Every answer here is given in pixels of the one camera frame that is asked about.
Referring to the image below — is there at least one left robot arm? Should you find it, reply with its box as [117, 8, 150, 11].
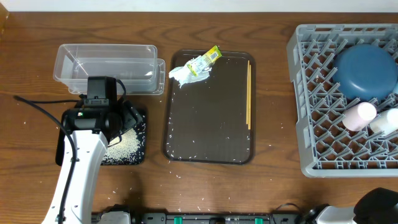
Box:
[44, 77, 142, 223]

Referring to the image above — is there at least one black plastic tray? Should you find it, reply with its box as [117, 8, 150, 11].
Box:
[62, 105, 146, 166]

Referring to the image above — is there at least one grey dishwasher rack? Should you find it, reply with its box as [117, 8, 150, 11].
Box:
[287, 24, 397, 178]

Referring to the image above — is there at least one light blue small bowl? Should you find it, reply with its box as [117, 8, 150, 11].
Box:
[393, 84, 398, 94]

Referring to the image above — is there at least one clear plastic bin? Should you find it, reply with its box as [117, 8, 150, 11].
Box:
[53, 44, 160, 95]

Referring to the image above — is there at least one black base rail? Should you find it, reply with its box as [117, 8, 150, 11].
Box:
[91, 204, 301, 224]

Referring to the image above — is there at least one wooden chopstick right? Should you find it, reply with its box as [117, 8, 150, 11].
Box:
[248, 65, 252, 130]

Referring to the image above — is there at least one dark blue plate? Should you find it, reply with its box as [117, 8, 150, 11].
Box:
[332, 44, 397, 101]

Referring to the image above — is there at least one white green cup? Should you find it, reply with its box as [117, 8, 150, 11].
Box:
[369, 108, 398, 136]

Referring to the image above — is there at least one wooden chopstick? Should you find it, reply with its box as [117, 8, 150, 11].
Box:
[248, 65, 252, 130]
[246, 60, 250, 125]

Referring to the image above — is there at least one brown serving tray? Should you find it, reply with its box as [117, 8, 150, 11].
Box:
[162, 52, 256, 165]

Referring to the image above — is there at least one pile of white rice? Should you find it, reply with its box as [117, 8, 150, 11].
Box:
[101, 120, 147, 166]

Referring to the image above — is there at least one wooden chopstick left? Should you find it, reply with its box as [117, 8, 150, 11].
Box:
[246, 60, 250, 125]

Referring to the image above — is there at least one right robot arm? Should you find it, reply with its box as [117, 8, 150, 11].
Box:
[295, 187, 397, 224]

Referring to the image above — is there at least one pink white cup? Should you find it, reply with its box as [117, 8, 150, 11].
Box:
[342, 102, 377, 131]

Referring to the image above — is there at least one crumpled white green wrapper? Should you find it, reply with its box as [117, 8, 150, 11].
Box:
[169, 45, 222, 88]

